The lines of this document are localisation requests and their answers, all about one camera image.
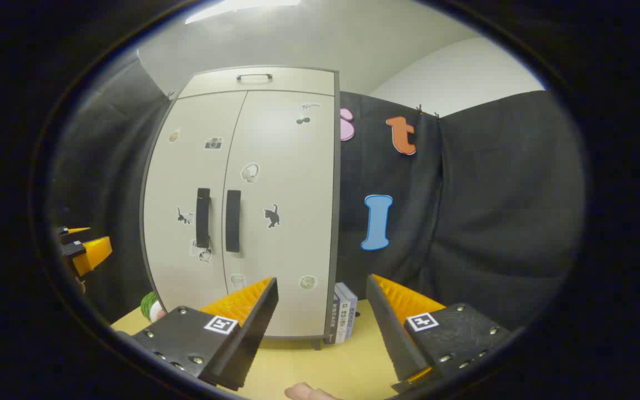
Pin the pale blue upright box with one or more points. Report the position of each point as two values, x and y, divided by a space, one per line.
351 311

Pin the beige double-door shoe cabinet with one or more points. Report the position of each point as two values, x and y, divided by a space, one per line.
336 222

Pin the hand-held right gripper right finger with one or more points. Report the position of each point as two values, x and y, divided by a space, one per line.
392 333

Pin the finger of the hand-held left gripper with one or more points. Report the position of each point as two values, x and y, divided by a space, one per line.
92 253
73 232

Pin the green white striped object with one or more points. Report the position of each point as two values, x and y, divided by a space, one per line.
148 305

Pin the beige cabinet drawer front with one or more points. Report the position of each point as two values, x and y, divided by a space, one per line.
214 86

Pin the black backdrop cloth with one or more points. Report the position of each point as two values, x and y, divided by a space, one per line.
492 222
114 166

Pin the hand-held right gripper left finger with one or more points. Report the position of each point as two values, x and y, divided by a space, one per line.
253 333

